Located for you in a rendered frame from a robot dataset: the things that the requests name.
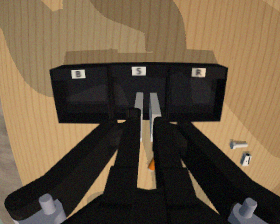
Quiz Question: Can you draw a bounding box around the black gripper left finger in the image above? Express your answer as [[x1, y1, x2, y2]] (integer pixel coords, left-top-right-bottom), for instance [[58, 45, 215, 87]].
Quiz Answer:
[[4, 92, 143, 224]]

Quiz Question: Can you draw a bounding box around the grey metal bolt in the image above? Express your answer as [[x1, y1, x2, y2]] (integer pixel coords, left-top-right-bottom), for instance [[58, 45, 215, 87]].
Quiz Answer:
[[230, 142, 248, 149]]

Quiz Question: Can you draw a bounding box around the black rack of bins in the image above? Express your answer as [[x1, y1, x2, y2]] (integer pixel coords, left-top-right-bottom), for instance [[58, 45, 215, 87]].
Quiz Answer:
[[49, 62, 228, 124]]

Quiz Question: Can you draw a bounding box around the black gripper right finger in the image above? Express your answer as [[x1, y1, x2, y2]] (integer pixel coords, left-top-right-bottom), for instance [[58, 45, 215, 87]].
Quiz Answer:
[[149, 93, 280, 224]]

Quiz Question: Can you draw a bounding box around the orange battery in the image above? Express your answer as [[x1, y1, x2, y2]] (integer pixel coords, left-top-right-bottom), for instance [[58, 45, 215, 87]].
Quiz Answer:
[[147, 157, 155, 172]]

